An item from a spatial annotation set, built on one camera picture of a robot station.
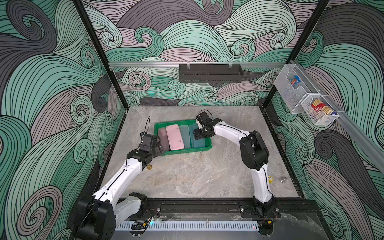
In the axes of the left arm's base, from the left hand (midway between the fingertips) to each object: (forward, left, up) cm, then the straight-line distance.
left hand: (154, 147), depth 84 cm
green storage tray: (+22, +1, -7) cm, 23 cm away
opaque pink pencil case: (+11, -11, -5) cm, 16 cm away
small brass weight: (-8, +3, -10) cm, 13 cm away
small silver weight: (-14, -73, -9) cm, 75 cm away
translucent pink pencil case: (+12, -3, -11) cm, 17 cm away
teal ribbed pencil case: (+8, -26, -8) cm, 29 cm away
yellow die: (-15, -66, -9) cm, 68 cm away
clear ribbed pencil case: (+18, -17, -10) cm, 27 cm away
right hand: (+14, -28, -7) cm, 32 cm away
